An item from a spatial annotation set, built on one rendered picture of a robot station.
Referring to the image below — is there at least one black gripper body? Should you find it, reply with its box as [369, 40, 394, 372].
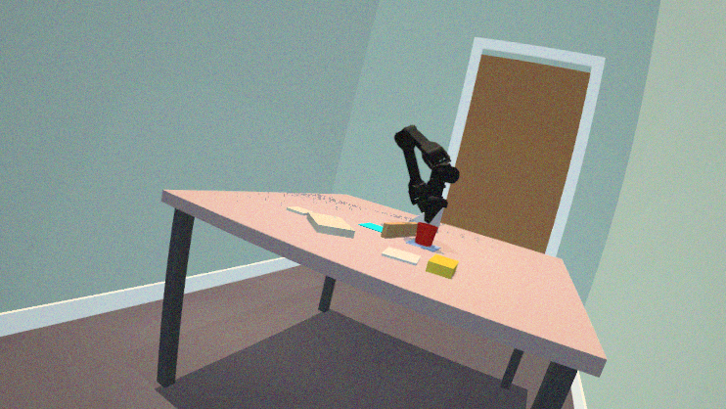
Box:
[419, 178, 448, 208]

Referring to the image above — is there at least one yellow rectangular block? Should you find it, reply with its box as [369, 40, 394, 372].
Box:
[426, 254, 459, 279]

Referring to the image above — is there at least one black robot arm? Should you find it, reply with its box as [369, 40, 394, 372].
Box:
[394, 124, 460, 213]

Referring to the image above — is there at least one long wooden plank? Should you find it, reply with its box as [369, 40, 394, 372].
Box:
[381, 222, 418, 239]

